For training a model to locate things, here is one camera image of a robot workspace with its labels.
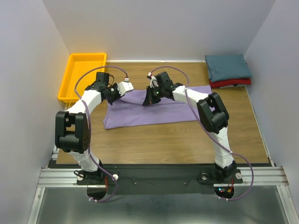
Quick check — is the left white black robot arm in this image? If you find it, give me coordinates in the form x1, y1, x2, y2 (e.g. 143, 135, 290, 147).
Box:
55, 72, 134, 184

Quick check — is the yellow plastic bin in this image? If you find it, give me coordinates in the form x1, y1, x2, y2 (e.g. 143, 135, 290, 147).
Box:
57, 52, 107, 103

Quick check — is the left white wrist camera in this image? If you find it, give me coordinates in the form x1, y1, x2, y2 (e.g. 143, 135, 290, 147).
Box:
117, 81, 134, 97

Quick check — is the purple cable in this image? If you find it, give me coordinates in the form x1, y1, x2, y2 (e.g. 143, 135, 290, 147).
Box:
74, 66, 130, 204
146, 66, 255, 203

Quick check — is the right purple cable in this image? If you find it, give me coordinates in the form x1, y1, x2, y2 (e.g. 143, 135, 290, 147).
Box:
146, 66, 255, 203

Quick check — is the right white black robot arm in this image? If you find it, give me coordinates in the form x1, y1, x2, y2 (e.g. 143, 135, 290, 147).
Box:
143, 72, 236, 182

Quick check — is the purple t shirt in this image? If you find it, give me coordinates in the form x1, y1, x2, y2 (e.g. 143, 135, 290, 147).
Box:
103, 84, 213, 130

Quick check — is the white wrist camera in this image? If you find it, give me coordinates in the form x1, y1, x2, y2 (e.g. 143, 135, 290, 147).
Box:
117, 81, 134, 97
147, 72, 159, 88

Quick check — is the folded red t shirt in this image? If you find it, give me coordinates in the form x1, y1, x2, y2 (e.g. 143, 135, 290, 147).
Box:
209, 78, 251, 88

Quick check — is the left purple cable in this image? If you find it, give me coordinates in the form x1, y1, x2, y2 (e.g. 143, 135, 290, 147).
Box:
74, 66, 130, 204

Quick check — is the folded teal t shirt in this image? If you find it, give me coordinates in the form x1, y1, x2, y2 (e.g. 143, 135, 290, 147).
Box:
205, 54, 252, 82

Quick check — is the aluminium frame rail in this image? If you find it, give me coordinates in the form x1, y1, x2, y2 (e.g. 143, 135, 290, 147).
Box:
28, 167, 298, 224

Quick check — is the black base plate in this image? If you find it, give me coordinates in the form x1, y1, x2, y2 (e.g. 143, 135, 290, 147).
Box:
74, 164, 243, 196

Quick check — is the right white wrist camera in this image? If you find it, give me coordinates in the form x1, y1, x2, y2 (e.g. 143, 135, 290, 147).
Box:
147, 72, 159, 88

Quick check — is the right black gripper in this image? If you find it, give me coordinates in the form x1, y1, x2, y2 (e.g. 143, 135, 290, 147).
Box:
143, 85, 165, 106

